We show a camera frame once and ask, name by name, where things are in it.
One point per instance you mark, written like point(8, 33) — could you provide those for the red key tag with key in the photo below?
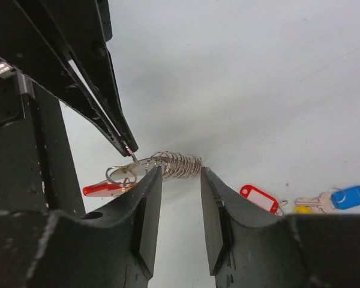
point(263, 199)

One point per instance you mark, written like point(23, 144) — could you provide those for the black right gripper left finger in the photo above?
point(112, 246)

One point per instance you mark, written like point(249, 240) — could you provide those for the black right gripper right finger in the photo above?
point(250, 247)

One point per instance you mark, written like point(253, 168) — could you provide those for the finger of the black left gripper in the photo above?
point(81, 26)

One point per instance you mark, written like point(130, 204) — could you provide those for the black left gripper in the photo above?
point(36, 166)

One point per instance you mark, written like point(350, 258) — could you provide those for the yellow key tag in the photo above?
point(303, 210)

